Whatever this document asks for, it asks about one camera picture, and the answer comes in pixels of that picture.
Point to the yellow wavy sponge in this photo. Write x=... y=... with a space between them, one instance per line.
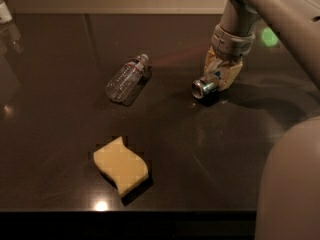
x=121 y=165

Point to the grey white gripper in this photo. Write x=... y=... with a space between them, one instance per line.
x=230 y=45

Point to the red bull can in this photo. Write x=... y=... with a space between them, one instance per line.
x=205 y=85

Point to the white object at top left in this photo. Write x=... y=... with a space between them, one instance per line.
x=5 y=14

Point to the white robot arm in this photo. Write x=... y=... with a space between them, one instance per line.
x=288 y=206

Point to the clear plastic water bottle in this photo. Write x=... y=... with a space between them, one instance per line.
x=125 y=80

